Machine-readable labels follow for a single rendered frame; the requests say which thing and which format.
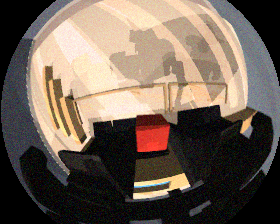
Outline red cube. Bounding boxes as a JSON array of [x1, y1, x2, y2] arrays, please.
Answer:
[[136, 114, 170, 152]]

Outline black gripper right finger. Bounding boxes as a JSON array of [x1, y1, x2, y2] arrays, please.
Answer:
[[169, 119, 242, 188]]

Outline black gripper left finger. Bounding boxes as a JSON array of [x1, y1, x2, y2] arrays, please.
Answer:
[[57, 126, 136, 201]]

